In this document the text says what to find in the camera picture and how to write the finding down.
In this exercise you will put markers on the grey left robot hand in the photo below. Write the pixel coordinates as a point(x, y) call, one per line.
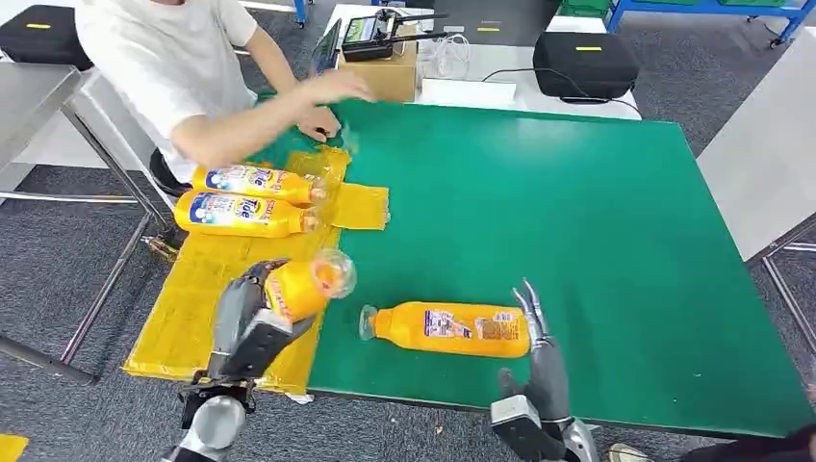
point(232, 319)

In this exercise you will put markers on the person's left hand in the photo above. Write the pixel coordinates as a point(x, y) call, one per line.
point(319, 124)

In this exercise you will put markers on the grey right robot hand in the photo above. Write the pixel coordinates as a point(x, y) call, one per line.
point(548, 382)

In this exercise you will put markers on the person's right hand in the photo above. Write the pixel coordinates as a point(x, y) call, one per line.
point(338, 86)

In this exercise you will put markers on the orange drink bottle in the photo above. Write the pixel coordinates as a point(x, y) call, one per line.
point(236, 213)
point(268, 182)
point(299, 287)
point(446, 328)

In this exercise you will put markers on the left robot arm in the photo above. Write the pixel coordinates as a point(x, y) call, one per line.
point(213, 424)

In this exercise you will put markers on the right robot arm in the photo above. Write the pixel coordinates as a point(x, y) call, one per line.
point(577, 443)

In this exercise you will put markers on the cardboard box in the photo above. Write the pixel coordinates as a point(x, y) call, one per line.
point(382, 79)

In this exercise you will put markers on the black remote controller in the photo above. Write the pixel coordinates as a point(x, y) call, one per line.
point(366, 44)

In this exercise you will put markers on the yellow plastic sheet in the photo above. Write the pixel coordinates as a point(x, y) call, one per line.
point(185, 300)

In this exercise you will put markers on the blue steel rack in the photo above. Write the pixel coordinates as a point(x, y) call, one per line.
point(301, 11)
point(701, 7)

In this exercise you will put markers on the white box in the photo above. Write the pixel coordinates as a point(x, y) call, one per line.
point(468, 92)

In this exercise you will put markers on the green table mat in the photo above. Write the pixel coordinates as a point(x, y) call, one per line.
point(542, 223)

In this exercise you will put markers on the person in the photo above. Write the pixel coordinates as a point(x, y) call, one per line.
point(159, 64)

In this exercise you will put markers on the black case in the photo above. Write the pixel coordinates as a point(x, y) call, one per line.
point(510, 16)
point(44, 44)
point(583, 70)

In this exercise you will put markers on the yellow floor marker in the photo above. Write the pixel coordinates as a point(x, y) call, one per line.
point(11, 449)

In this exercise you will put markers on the green crate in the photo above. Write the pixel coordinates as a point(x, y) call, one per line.
point(583, 7)

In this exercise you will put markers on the steel table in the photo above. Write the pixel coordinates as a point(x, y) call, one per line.
point(32, 95)

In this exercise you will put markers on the grey table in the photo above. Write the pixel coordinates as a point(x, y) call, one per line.
point(765, 159)

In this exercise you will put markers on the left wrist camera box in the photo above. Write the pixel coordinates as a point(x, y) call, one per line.
point(261, 347)

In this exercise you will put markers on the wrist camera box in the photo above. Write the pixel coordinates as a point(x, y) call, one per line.
point(261, 347)
point(516, 427)

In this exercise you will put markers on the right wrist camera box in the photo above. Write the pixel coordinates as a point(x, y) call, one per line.
point(516, 427)

